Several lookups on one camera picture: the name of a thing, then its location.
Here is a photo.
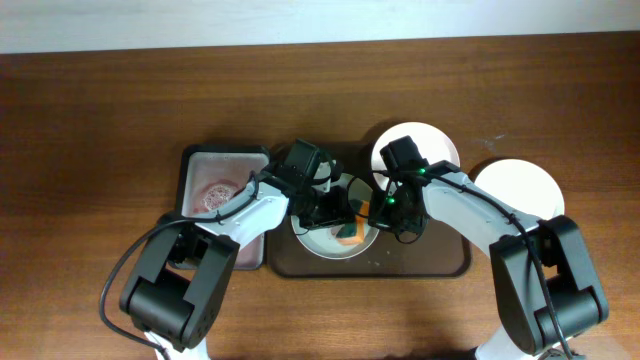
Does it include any orange green scrub sponge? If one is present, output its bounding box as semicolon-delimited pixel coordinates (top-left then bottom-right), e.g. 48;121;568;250
331;199;369;246

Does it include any small tray with soapy water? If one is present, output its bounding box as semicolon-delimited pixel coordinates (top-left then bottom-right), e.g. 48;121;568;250
173;143;271;272

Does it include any pale green plate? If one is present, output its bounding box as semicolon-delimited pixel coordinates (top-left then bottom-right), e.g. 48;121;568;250
291;173;379;260

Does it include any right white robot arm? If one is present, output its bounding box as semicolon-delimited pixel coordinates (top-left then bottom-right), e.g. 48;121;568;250
368;136;609;359

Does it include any large brown serving tray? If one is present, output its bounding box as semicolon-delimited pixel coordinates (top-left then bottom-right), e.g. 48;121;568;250
264;142;472;279

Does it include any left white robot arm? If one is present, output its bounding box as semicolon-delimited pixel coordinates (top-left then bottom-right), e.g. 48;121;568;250
119;139;346;359

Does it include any pinkish white plate top right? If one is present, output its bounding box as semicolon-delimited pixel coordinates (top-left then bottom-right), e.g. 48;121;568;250
370;122;460;190

